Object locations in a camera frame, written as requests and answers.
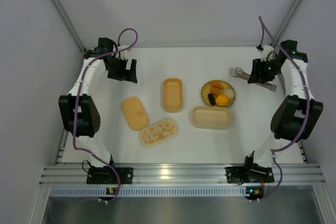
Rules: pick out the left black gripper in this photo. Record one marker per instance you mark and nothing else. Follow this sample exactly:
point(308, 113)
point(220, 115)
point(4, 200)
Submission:
point(122, 69)

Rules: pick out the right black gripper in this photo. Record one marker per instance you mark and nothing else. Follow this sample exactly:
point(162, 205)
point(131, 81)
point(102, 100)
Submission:
point(260, 70)

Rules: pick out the metal food tongs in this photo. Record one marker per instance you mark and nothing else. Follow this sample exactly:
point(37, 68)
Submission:
point(239, 73)

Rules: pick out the white rice ball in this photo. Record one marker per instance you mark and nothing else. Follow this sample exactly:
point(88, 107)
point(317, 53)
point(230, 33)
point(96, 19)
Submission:
point(230, 93)

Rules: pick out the orange lunch box lid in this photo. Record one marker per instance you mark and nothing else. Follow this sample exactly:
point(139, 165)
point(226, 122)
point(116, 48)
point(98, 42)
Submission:
point(135, 113)

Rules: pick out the orange fried chicken piece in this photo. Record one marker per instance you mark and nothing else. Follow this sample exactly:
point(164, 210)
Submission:
point(216, 84)

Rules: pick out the yellow egg yolk food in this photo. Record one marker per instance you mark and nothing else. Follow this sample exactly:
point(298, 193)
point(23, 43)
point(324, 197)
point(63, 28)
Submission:
point(222, 100)

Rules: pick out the orange lunch box container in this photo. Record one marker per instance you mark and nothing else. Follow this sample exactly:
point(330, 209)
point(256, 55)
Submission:
point(172, 95)

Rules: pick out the black sea cucumber food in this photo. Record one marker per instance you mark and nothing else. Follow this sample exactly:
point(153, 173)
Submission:
point(212, 99)

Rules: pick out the beige lunch box container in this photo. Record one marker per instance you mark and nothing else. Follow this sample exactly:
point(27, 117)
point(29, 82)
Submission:
point(215, 118)

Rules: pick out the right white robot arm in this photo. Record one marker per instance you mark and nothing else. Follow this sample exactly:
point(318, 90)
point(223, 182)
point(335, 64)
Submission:
point(299, 112)

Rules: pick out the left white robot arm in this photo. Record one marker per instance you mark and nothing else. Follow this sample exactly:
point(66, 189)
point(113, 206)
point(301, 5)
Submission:
point(80, 115)

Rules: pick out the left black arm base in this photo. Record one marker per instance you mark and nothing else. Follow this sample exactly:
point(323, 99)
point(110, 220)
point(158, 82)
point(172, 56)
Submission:
point(104, 175)

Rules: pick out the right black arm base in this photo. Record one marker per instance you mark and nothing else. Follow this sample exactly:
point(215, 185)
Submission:
point(241, 175)

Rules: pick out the patterned beige lunch box lid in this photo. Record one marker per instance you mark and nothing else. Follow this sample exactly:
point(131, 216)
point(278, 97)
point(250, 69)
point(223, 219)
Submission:
point(159, 132)

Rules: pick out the round woven bamboo tray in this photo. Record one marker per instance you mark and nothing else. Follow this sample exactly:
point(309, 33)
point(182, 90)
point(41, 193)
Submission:
point(207, 88)

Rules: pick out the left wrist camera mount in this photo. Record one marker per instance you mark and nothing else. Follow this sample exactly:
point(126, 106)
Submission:
point(123, 52)

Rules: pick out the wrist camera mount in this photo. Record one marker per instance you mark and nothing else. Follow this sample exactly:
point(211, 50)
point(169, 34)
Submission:
point(123, 52)
point(265, 50)

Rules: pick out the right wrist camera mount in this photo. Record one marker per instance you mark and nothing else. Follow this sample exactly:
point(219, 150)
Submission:
point(265, 50)

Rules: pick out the right aluminium frame post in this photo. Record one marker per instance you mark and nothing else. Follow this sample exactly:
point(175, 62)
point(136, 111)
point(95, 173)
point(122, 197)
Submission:
point(293, 8)

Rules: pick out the aluminium frame post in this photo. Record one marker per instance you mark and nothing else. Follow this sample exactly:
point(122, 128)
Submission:
point(293, 8)
point(68, 24)

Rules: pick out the aluminium front rail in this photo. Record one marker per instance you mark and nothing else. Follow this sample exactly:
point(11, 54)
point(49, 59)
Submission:
point(178, 174)

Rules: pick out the left aluminium frame post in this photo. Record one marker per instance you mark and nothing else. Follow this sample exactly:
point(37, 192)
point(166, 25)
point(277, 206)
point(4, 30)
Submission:
point(68, 24)

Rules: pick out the slotted grey cable duct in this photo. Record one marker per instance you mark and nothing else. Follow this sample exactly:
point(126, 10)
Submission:
point(148, 191)

